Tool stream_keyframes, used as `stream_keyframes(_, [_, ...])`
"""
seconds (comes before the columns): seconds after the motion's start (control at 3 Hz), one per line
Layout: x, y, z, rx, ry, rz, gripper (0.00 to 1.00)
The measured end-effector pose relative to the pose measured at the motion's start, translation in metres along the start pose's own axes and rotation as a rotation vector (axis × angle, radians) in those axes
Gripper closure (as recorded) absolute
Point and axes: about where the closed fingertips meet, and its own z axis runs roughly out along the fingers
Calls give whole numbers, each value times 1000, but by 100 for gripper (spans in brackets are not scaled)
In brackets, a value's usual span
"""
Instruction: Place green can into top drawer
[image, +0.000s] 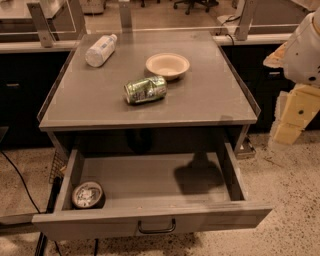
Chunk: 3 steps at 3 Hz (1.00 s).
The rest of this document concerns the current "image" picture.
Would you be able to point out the white paper bowl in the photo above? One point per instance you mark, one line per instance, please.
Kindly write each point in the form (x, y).
(169, 65)

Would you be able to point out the black drawer handle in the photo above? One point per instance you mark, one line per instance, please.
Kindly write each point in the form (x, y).
(154, 228)

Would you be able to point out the round tin in drawer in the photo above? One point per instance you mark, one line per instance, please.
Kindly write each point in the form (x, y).
(88, 195)

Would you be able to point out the grey metal post middle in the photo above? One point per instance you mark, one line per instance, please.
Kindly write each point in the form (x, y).
(125, 15)

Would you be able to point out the grey metal post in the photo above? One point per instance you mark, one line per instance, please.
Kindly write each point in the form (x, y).
(244, 13)
(41, 25)
(125, 15)

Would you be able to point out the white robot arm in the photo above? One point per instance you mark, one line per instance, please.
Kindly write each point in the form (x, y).
(299, 57)

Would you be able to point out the black office chair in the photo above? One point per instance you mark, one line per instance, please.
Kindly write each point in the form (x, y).
(208, 4)

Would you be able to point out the open grey top drawer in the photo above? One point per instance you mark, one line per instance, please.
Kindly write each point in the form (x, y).
(201, 191)

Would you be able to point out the grey metal post right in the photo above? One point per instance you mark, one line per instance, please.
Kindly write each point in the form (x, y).
(244, 13)

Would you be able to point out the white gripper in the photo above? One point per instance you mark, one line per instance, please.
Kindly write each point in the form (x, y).
(302, 56)

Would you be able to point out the crushed green soda can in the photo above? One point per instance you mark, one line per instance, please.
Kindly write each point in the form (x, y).
(145, 90)

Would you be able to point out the grey cabinet with top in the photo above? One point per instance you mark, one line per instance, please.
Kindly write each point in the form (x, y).
(124, 94)

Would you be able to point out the grey metal post left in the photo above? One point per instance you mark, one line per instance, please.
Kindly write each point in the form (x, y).
(41, 25)

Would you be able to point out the clear plastic water bottle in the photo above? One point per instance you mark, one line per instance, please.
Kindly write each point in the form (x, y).
(101, 50)

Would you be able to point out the wire mesh basket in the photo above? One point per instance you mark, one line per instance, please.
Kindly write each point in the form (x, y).
(58, 168)

